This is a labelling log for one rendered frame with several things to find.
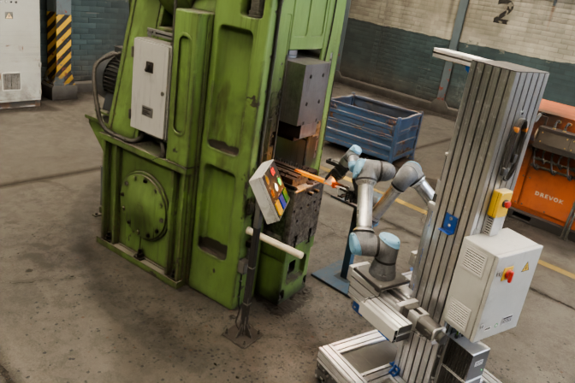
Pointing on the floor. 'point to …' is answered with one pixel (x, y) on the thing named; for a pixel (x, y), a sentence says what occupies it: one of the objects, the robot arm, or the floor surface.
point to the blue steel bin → (373, 126)
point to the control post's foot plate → (242, 335)
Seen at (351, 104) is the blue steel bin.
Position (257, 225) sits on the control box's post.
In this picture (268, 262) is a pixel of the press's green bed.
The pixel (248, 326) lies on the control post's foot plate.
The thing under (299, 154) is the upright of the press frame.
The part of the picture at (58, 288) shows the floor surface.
